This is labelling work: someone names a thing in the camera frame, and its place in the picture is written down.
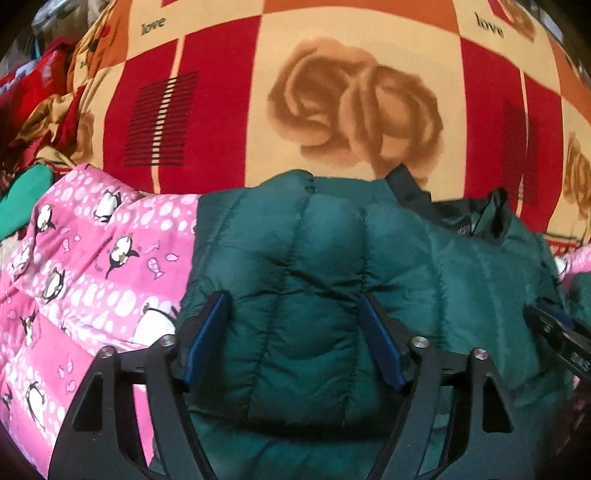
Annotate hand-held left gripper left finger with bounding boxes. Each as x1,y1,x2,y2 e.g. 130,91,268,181
47,291,232,480

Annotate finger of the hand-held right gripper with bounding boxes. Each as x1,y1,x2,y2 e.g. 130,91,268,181
523,301,591,371

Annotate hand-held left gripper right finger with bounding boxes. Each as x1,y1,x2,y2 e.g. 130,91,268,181
358,293,515,480

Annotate dark green puffer jacket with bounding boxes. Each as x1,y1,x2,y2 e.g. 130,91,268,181
152,168,579,480

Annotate pink penguin print quilt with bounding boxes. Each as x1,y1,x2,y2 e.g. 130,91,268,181
0,164,591,478

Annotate green cloth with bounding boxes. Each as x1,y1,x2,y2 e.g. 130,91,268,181
0,165,55,241

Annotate red orange rose print blanket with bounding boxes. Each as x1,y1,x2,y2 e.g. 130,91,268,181
9,0,591,252

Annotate red printed cloth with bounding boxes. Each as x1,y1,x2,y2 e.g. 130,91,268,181
0,39,77,139

